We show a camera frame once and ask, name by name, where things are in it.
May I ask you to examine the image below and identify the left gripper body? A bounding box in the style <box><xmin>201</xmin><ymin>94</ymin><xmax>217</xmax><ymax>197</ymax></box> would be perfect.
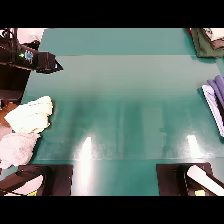
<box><xmin>35</xmin><ymin>51</ymin><xmax>64</xmax><ymax>75</ymax></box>

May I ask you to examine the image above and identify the pink garment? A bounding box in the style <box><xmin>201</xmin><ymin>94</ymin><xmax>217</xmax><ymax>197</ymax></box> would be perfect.
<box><xmin>0</xmin><ymin>123</ymin><xmax>43</xmax><ymax>170</ymax></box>

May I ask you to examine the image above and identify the dark green garment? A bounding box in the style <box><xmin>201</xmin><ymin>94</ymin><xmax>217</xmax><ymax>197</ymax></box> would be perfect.
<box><xmin>191</xmin><ymin>28</ymin><xmax>224</xmax><ymax>60</ymax></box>

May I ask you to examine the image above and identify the lavender garment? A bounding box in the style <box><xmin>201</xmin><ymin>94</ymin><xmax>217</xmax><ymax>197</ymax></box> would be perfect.
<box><xmin>201</xmin><ymin>84</ymin><xmax>224</xmax><ymax>138</ymax></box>

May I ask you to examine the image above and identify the white garment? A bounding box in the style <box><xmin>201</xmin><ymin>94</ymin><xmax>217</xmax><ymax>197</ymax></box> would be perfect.
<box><xmin>203</xmin><ymin>28</ymin><xmax>224</xmax><ymax>42</ymax></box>

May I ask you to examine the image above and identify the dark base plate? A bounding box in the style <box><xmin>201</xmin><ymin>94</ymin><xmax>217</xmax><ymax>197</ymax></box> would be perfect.
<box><xmin>17</xmin><ymin>163</ymin><xmax>74</xmax><ymax>197</ymax></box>
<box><xmin>155</xmin><ymin>162</ymin><xmax>214</xmax><ymax>197</ymax></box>

